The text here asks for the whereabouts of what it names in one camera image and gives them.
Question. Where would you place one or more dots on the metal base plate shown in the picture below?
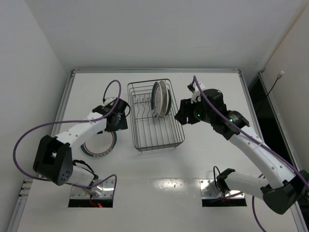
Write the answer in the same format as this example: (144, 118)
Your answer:
(210, 192)
(103, 191)

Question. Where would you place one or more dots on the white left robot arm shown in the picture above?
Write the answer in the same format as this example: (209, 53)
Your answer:
(54, 157)

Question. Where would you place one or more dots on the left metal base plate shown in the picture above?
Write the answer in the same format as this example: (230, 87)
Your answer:
(103, 191)

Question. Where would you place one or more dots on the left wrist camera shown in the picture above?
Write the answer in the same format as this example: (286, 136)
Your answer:
(110, 106)

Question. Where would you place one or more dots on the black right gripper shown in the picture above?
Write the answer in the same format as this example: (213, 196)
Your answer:
(184, 112)

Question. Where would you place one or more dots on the white plate with characters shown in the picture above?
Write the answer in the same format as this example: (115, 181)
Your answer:
(165, 99)

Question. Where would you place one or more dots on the green red rimmed plate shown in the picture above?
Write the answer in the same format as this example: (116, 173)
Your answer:
(100, 144)
(156, 100)

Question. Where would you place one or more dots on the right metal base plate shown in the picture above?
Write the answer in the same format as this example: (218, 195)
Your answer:
(210, 192)

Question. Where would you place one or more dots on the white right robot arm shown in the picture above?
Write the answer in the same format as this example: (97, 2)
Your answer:
(281, 187)

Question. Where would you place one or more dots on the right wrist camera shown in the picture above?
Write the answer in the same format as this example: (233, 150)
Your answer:
(193, 87)

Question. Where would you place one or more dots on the grey wire dish rack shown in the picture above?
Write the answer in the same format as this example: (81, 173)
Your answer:
(152, 133)

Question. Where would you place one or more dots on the blue patterned green plate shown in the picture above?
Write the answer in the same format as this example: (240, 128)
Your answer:
(169, 102)

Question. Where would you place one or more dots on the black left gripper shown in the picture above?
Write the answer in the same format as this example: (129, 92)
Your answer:
(121, 123)

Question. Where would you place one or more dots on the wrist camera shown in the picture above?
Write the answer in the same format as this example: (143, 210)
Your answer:
(193, 87)
(110, 106)

